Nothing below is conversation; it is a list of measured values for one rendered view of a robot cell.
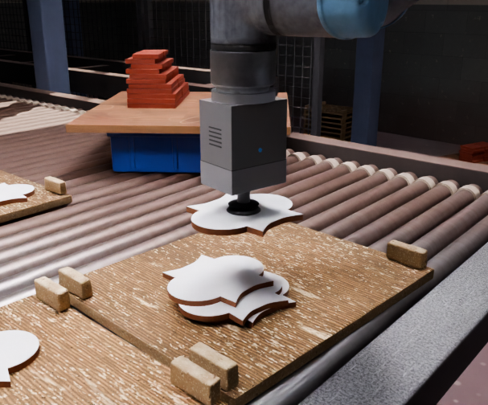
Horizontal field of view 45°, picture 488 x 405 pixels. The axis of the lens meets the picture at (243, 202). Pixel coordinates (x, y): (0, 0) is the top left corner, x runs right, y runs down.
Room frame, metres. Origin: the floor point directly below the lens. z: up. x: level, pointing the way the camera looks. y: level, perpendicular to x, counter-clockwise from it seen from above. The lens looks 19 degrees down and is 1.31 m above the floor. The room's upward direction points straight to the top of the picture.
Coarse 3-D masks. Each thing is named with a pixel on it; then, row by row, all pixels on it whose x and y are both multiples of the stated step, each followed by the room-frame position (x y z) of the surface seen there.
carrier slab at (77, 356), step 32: (0, 320) 0.63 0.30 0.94; (32, 320) 0.63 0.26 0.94; (64, 320) 0.63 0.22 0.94; (64, 352) 0.56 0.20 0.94; (96, 352) 0.56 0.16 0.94; (128, 352) 0.56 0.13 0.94; (32, 384) 0.50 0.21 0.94; (64, 384) 0.50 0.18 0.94; (96, 384) 0.50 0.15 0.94; (128, 384) 0.50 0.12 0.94; (160, 384) 0.50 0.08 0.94
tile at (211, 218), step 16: (192, 208) 0.70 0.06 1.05; (208, 208) 0.70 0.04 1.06; (224, 208) 0.70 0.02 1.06; (272, 208) 0.70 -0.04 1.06; (288, 208) 0.70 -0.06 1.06; (192, 224) 0.65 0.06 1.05; (208, 224) 0.64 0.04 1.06; (224, 224) 0.64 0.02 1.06; (240, 224) 0.64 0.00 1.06; (256, 224) 0.64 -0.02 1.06; (272, 224) 0.65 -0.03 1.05
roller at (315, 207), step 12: (360, 180) 1.27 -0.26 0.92; (372, 180) 1.28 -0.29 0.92; (384, 180) 1.30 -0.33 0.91; (336, 192) 1.18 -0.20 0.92; (348, 192) 1.19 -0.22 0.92; (360, 192) 1.22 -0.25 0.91; (312, 204) 1.10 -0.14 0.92; (324, 204) 1.12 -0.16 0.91; (336, 204) 1.14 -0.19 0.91; (312, 216) 1.07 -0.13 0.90
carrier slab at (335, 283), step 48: (192, 240) 0.88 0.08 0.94; (240, 240) 0.88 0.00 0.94; (288, 240) 0.88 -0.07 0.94; (336, 240) 0.88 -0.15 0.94; (96, 288) 0.71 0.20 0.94; (144, 288) 0.71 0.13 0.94; (336, 288) 0.71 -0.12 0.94; (384, 288) 0.71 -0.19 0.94; (144, 336) 0.59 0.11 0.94; (192, 336) 0.59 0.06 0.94; (240, 336) 0.59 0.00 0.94; (288, 336) 0.59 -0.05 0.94; (336, 336) 0.60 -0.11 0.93; (240, 384) 0.50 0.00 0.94
